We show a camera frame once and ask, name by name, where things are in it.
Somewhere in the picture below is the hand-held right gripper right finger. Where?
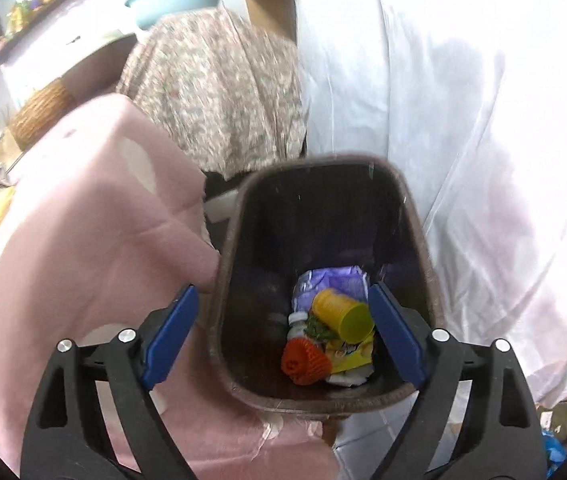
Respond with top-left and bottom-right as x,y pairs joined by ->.
367,282 -> 548,480

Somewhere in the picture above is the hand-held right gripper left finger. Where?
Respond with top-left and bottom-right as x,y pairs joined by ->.
20,284 -> 200,480

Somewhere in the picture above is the yellow snack bag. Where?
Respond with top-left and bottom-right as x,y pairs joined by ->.
324,332 -> 375,375

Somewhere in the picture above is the white tissue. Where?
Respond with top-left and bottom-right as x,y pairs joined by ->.
326,367 -> 371,387

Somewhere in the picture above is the yellow cylindrical canister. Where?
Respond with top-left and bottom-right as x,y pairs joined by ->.
312,288 -> 375,344

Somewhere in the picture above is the green leafy scrap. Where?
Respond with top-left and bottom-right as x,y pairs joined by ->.
306,315 -> 337,341

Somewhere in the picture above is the blue snack bag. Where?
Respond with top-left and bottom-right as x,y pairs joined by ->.
291,266 -> 370,317

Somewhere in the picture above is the red foam fruit net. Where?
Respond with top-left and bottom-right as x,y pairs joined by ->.
282,337 -> 331,386

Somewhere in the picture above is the small clear plastic bottle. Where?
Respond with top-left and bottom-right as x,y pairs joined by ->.
286,311 -> 311,343

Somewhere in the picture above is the brown trash bin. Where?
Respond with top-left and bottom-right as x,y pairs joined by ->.
207,152 -> 447,417

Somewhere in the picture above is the pink polka dot tablecloth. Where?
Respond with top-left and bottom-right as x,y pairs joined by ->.
0,94 -> 344,480

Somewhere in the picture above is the blue plastic bag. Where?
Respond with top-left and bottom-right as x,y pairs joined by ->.
541,427 -> 567,476

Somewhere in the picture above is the light grey cloth cover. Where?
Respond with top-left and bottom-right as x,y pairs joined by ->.
296,0 -> 567,411

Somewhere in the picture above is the floral cloth cover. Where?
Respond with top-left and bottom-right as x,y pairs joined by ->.
116,7 -> 309,181

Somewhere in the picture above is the wicker basket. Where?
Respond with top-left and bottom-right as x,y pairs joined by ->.
8,77 -> 75,151

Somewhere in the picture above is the blue plastic basin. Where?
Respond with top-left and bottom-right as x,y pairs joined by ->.
124,0 -> 229,31

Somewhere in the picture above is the wooden cabinet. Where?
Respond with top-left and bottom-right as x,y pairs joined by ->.
243,0 -> 298,43

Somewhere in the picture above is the wooden wall shelf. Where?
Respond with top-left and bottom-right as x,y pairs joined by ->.
0,0 -> 114,63

